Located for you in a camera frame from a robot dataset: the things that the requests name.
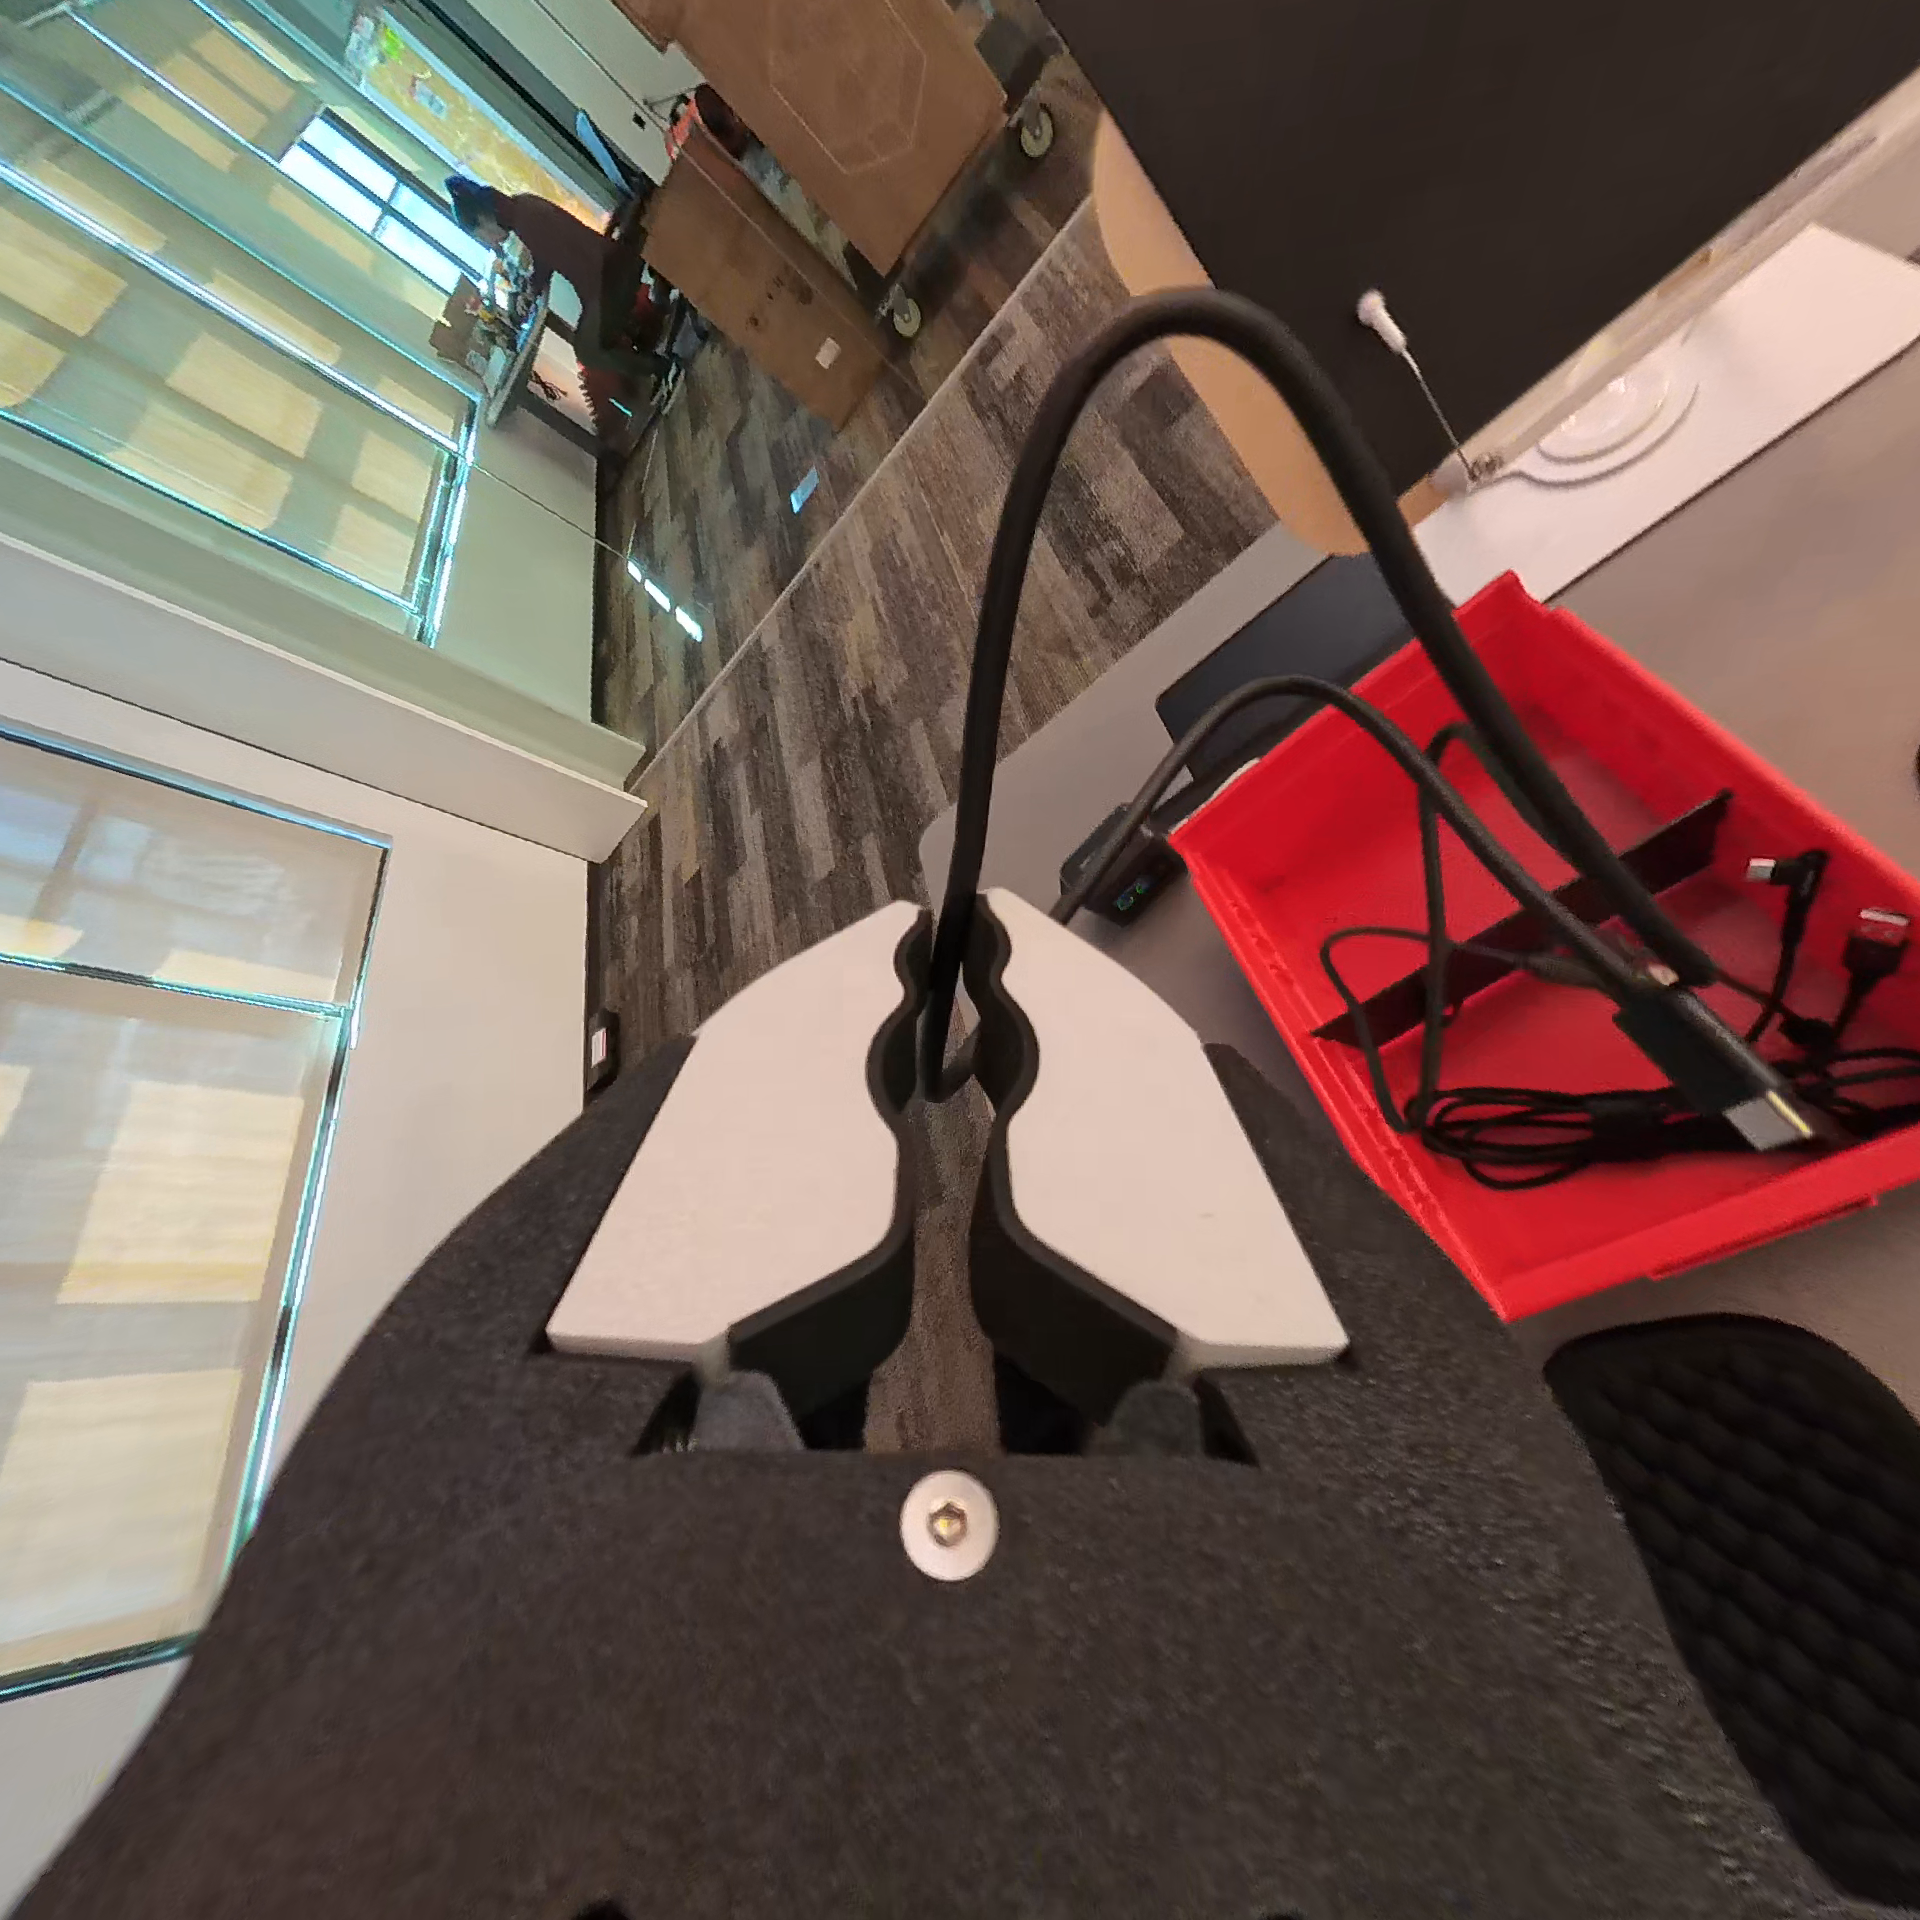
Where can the black wrist rest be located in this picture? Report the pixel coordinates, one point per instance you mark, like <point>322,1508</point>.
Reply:
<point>1770,1574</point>

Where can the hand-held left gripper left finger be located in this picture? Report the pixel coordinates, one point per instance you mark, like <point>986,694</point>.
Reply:
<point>735,1184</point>

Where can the black backdrop board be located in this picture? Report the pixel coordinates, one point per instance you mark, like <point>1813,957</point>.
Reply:
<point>1499,148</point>

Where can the grey divider plate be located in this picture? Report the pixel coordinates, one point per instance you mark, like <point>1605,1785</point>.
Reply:
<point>1651,862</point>

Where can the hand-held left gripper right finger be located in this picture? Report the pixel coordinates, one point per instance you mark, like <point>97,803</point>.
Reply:
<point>1155,1184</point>

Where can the black charger with green light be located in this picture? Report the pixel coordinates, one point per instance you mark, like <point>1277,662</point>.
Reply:
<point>1119,884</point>

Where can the black wheeled cart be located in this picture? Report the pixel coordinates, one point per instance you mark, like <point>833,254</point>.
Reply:
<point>901,312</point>

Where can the red plastic bin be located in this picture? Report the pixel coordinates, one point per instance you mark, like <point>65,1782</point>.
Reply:
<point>1576,1243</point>

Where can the dark flat pad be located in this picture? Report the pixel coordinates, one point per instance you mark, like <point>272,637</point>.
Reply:
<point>1275,629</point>

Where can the small cardboard box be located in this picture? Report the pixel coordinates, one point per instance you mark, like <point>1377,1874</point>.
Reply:
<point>749,284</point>

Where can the large cardboard box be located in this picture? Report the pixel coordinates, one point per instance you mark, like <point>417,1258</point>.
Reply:
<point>839,106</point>

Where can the white stand base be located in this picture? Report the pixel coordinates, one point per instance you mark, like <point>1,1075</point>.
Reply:
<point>1770,330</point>

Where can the cluttered work table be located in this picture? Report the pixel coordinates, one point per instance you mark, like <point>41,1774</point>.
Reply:
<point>509,358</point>

